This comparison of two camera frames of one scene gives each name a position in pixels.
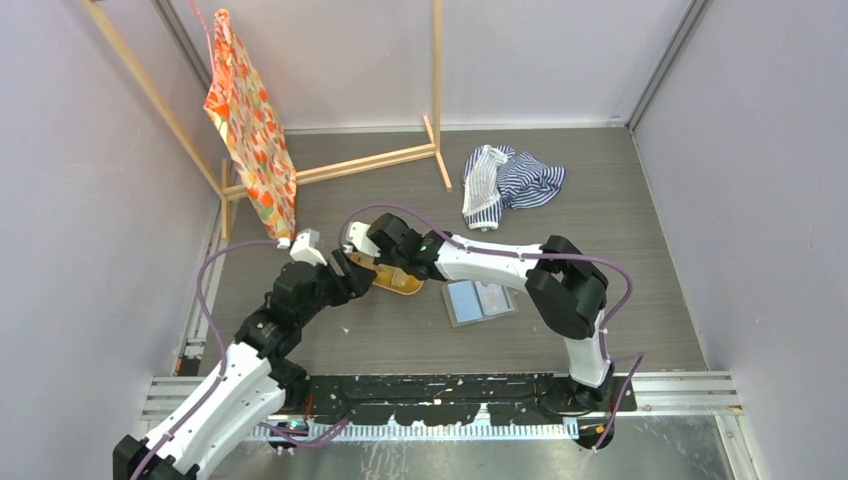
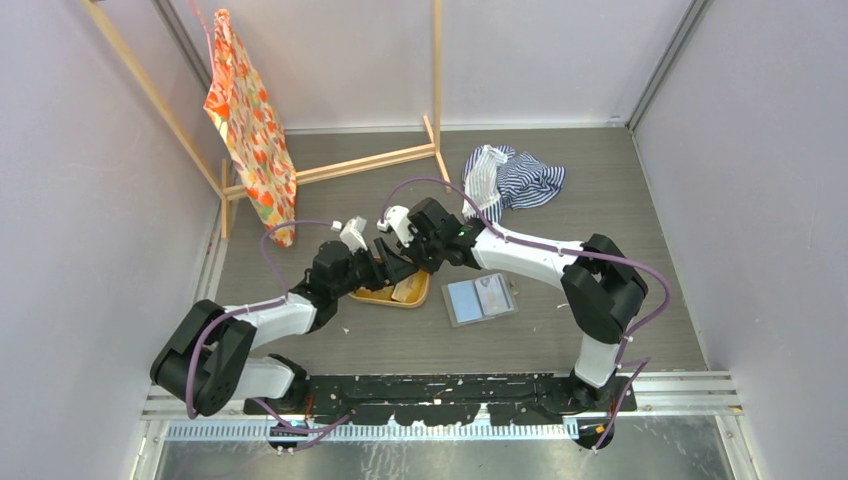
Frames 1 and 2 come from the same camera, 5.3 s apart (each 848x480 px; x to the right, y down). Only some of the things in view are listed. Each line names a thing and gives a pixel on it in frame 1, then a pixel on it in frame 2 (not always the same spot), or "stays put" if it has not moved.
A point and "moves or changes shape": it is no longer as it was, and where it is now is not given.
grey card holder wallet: (473, 301) stays put
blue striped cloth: (496, 178) stays put
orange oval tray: (388, 277) moves or changes shape
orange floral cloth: (239, 101) stays put
